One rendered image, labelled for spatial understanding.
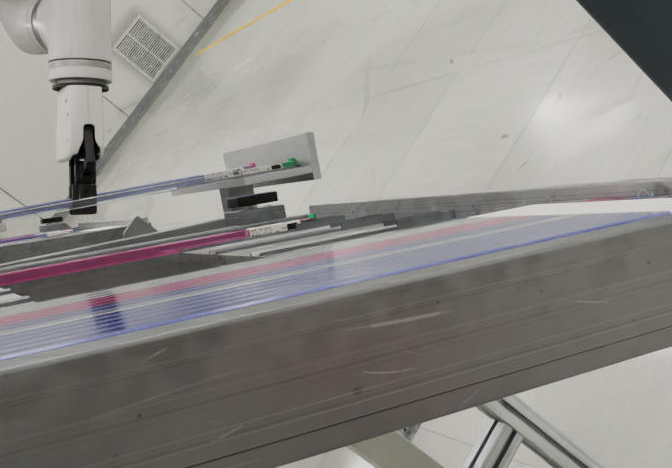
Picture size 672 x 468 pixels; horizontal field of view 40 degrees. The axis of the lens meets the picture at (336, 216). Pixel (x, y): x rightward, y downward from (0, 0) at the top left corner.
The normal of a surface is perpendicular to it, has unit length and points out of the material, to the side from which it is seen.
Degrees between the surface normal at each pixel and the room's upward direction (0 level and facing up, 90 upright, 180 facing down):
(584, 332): 90
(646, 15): 90
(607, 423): 0
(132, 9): 90
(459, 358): 90
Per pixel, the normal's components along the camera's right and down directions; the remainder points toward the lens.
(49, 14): -0.62, 0.00
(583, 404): -0.72, -0.60
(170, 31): 0.44, -0.02
